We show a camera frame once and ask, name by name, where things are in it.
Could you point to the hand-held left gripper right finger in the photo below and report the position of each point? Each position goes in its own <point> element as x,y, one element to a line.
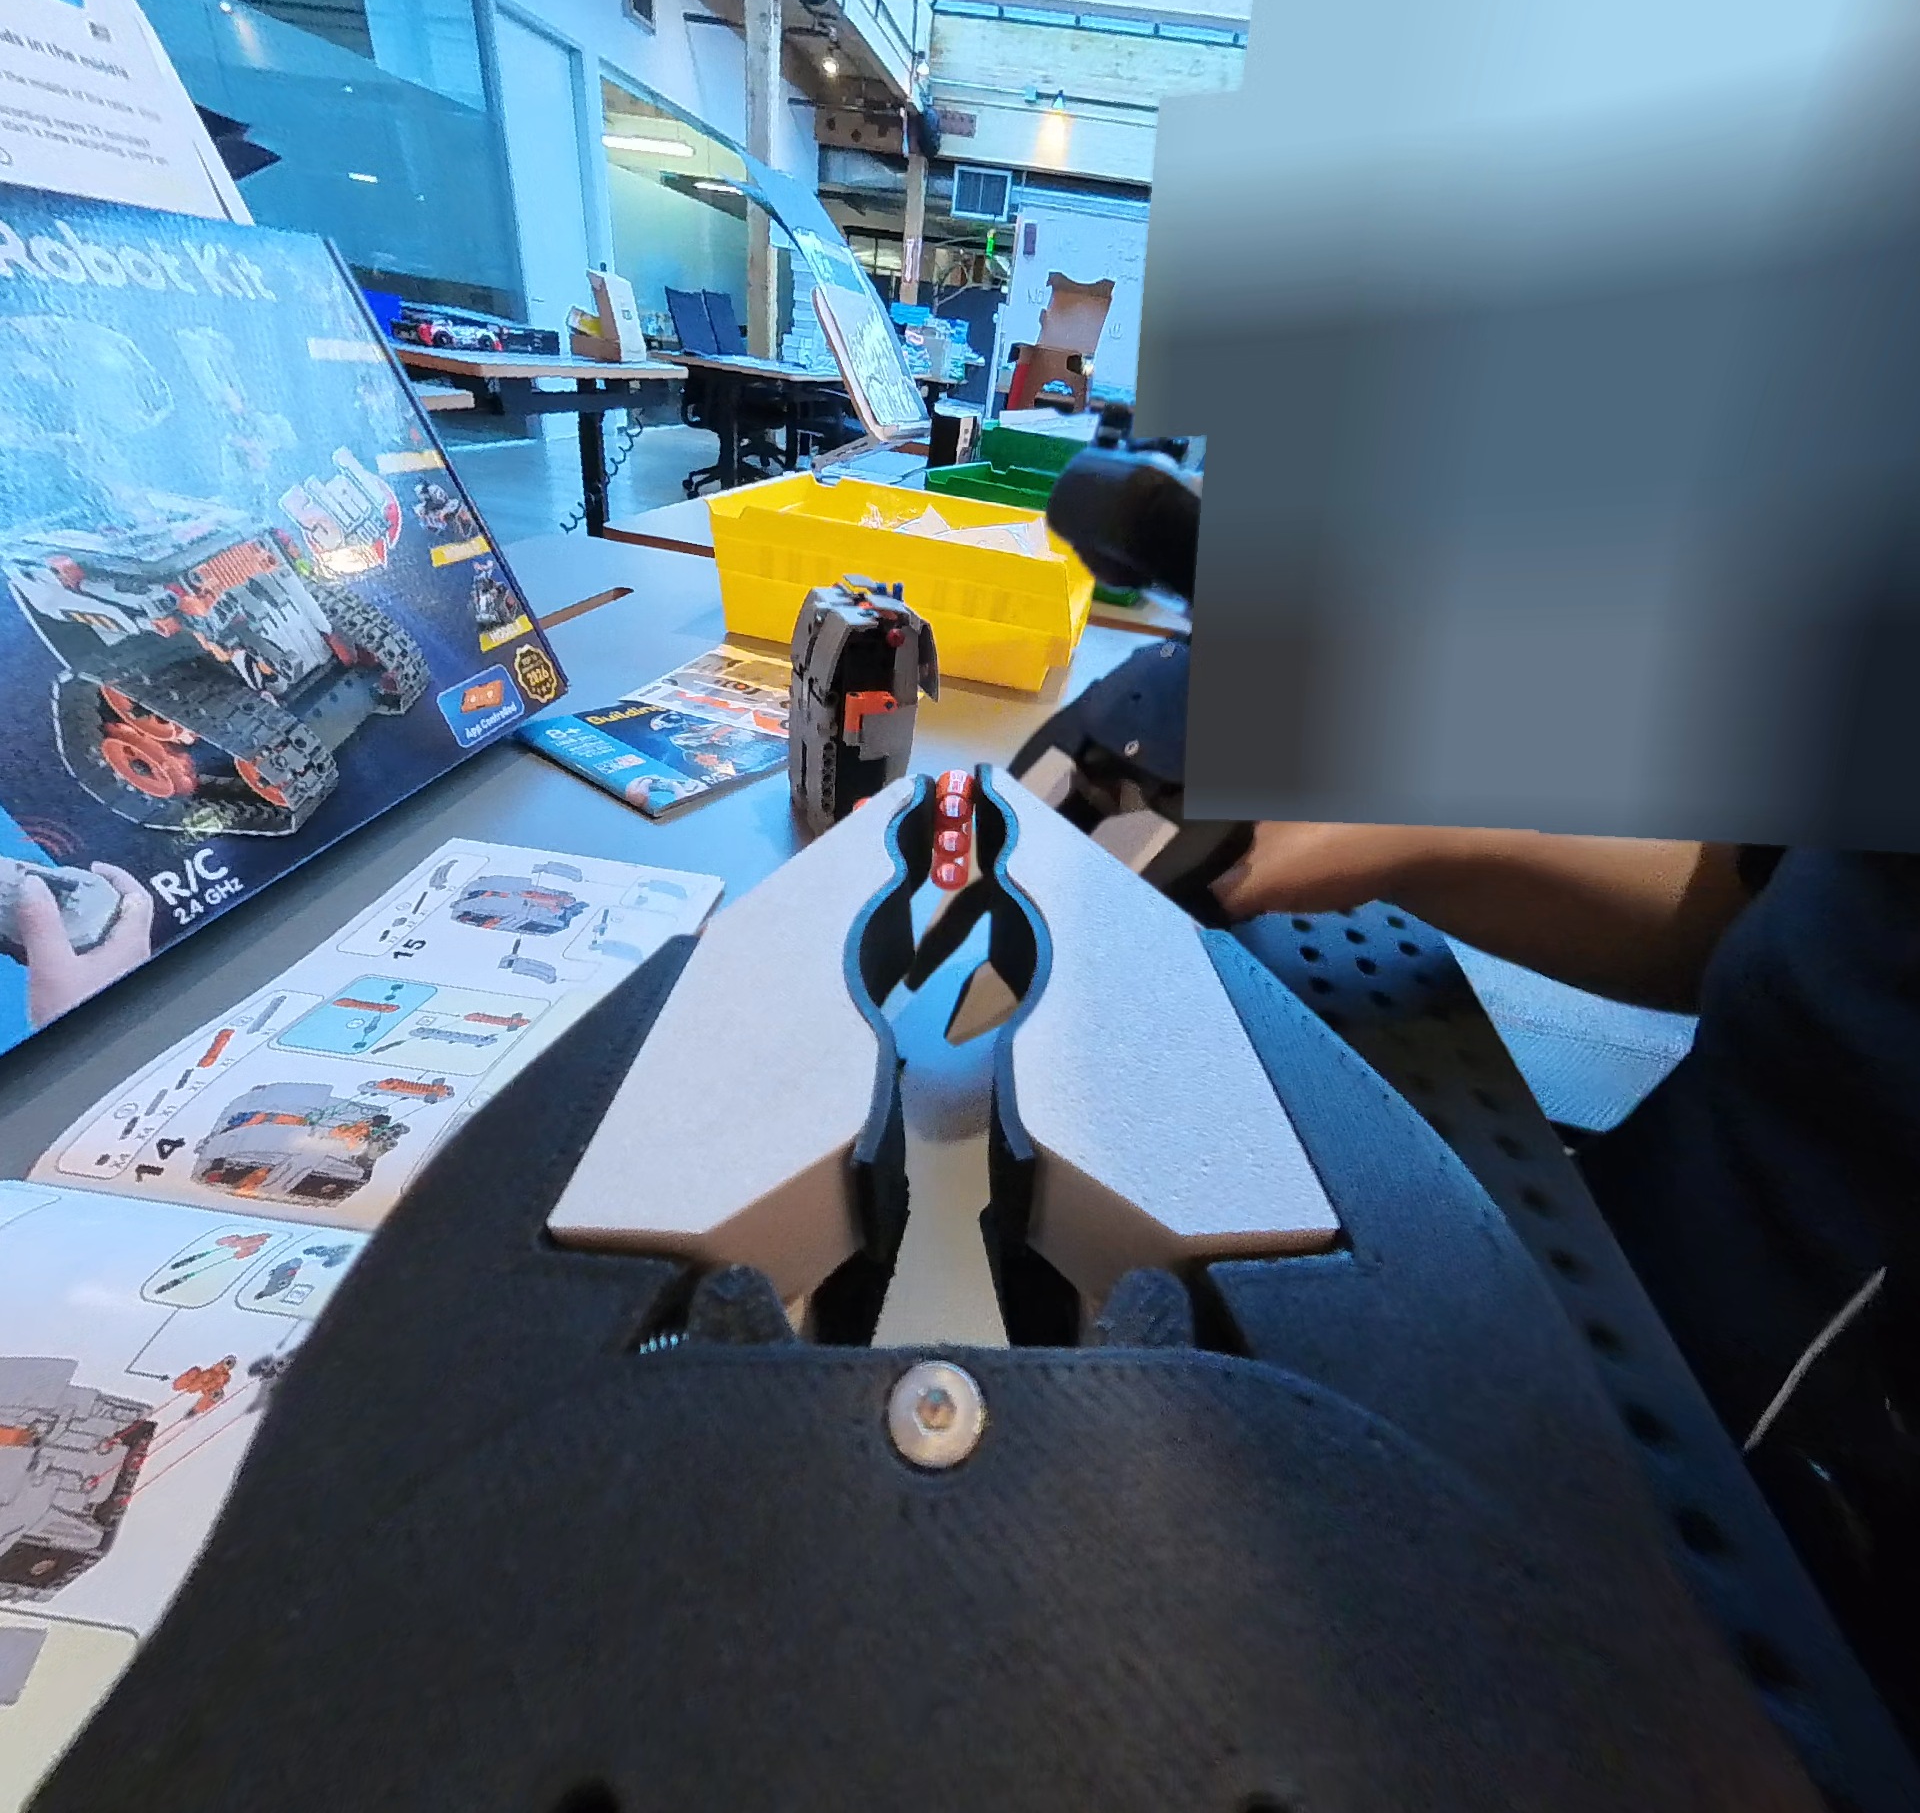
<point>1156,1094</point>

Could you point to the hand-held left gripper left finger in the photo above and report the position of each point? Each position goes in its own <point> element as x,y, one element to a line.
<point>719,1094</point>

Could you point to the orange toy brick beam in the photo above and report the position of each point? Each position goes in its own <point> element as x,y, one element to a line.
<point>950,829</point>

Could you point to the person's right forearm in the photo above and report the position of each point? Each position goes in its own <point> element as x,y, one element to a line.
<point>1426,899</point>

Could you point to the grey desk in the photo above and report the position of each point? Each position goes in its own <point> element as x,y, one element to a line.
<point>629,852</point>

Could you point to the yellow plastic bin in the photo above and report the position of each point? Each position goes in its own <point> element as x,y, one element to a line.
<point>901,592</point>

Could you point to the green plastic bin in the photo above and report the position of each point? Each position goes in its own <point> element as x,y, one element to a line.
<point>991,481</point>

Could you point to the grey toy brick assembly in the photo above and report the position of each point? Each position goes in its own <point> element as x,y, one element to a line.
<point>841,703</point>

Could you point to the closed blue building manual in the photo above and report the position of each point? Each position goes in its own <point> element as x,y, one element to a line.
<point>660,751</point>

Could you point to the open instruction booklet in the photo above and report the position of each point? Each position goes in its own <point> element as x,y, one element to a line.
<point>374,975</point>

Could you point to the brown cardboard stand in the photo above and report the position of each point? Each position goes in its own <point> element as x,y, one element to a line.
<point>1058,343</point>

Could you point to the leaning printed board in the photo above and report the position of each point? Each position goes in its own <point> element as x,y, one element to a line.
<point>869,358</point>

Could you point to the whiteboard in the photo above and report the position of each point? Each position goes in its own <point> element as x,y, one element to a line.
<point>1081,230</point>

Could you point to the open cardboard box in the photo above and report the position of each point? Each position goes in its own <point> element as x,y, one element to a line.
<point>609,321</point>

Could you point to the wooden background table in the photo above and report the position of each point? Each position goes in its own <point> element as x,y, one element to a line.
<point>525,371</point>

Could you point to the toy car display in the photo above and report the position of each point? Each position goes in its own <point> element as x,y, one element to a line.
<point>465,331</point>

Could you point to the blue robot kit box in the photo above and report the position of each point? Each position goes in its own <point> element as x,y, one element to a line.
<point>226,494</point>

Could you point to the white printed sign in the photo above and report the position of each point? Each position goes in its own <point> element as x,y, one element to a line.
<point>90,60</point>

